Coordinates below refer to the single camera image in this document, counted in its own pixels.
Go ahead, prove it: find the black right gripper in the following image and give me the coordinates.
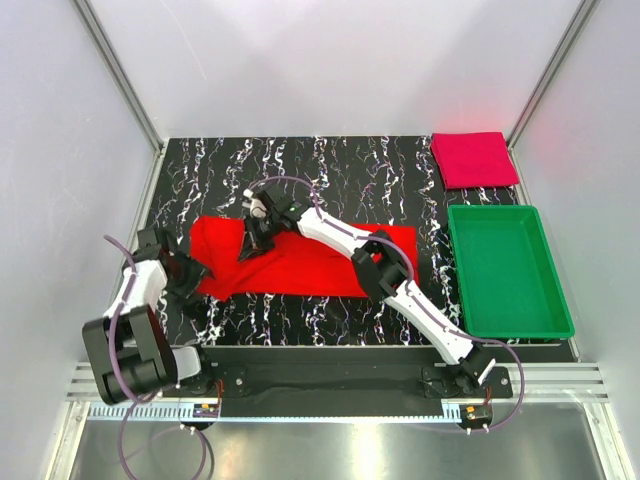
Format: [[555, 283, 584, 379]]
[[239, 212, 282, 264]]

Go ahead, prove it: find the red t shirt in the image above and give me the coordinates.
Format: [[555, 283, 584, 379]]
[[188, 215, 419, 302]]

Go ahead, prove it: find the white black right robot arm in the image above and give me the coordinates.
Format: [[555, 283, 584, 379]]
[[239, 177, 496, 397]]

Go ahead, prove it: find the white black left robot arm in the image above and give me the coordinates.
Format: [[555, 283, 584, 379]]
[[82, 228, 216, 405]]

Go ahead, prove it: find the black marbled table mat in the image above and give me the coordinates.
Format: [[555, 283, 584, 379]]
[[135, 136, 517, 349]]

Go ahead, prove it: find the folded magenta t shirt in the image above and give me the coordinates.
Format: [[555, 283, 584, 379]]
[[431, 132, 519, 189]]

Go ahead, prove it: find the green plastic tray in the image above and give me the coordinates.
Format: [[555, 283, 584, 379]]
[[448, 205, 575, 340]]

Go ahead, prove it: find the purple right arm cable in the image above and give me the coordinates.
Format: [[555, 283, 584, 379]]
[[249, 174, 525, 436]]

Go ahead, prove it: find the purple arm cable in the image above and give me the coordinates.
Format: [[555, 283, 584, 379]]
[[101, 233, 217, 476], [249, 174, 525, 436]]

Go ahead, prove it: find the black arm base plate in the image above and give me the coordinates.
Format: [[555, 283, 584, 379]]
[[204, 346, 514, 412]]

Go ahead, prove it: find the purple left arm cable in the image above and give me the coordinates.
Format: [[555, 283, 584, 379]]
[[101, 233, 217, 476]]

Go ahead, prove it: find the white slotted cable duct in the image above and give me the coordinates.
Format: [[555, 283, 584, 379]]
[[88, 400, 493, 425]]

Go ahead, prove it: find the left aluminium frame post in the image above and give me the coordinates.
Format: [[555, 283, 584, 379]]
[[70, 0, 164, 155]]

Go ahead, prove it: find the aluminium frame post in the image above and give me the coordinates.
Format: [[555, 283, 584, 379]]
[[506, 0, 601, 150], [70, 0, 164, 155]]

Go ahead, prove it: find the aluminium front rail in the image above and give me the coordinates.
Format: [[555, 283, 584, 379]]
[[64, 362, 611, 401]]

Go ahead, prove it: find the right aluminium frame post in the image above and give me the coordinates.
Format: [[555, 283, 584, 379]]
[[506, 0, 601, 150]]

